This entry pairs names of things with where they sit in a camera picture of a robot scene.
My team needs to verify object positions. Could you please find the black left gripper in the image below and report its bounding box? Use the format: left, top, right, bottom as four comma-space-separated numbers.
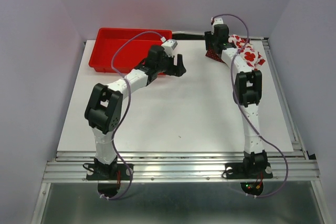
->
155, 51, 185, 77

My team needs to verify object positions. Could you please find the white red floral skirt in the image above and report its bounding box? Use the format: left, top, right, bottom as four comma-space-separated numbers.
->
228, 35, 266, 70

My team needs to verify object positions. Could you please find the dark red polka-dot skirt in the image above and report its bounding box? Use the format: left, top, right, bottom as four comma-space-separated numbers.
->
205, 49, 225, 63

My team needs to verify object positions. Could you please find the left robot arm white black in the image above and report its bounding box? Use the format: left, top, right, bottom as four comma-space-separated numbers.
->
84, 39, 186, 179

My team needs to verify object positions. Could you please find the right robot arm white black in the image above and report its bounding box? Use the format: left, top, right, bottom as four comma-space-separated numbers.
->
205, 18, 268, 178

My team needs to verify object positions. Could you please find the red plastic bin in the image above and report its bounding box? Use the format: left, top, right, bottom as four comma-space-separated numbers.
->
88, 28, 172, 73

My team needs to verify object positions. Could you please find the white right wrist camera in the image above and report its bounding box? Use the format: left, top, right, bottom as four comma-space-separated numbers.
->
211, 17, 224, 26

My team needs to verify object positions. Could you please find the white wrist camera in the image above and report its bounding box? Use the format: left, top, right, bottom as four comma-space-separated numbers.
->
161, 39, 178, 55
211, 17, 224, 26

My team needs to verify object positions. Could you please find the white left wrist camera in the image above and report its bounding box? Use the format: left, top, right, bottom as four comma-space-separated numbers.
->
161, 39, 178, 55

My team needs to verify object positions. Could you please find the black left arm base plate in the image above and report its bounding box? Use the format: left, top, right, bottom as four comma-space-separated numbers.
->
82, 163, 131, 181

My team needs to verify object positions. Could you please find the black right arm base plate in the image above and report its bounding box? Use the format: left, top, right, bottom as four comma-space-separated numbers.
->
222, 162, 274, 180

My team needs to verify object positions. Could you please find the aluminium frame rail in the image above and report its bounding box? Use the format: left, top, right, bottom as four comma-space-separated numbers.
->
43, 151, 320, 183

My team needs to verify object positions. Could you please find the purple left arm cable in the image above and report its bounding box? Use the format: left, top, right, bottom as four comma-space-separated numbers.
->
98, 31, 169, 200

